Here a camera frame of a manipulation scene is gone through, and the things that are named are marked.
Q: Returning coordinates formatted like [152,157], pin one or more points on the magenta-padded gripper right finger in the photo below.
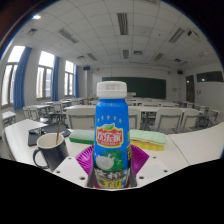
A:
[153,168]

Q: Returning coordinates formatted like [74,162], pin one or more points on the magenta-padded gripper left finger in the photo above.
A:
[70,168]

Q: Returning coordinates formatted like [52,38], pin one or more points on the blue white-capped drink bottle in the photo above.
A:
[111,116]

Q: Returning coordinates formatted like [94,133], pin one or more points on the dark mug with cork base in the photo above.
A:
[55,155]

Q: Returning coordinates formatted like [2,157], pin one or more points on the yellow sponge with green top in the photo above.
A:
[148,139]

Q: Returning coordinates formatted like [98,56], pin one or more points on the green sponge block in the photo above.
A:
[81,136]

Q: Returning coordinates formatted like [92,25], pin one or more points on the golden stirring stick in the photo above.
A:
[58,131]

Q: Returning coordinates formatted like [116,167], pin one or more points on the flat black notebook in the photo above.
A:
[36,136]

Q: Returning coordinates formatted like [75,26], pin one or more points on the group of white classroom chairs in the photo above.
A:
[81,118]

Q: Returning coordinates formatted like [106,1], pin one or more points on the blue window curtain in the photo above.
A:
[77,81]
[21,78]
[55,78]

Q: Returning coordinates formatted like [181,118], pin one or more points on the dark wooden door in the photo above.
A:
[190,88]

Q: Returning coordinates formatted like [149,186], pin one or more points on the tall white-framed window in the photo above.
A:
[8,80]
[69,78]
[45,76]

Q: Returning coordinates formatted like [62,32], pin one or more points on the dark transom window strip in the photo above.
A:
[210,76]

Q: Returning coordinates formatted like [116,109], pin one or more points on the ceiling-mounted projector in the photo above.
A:
[193,34]

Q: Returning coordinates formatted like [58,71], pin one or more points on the group of ceiling light panels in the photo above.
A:
[122,23]

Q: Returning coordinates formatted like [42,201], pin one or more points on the green wall chalkboard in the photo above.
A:
[143,87]

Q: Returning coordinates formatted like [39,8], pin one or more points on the small black wall speaker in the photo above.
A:
[86,68]
[180,71]

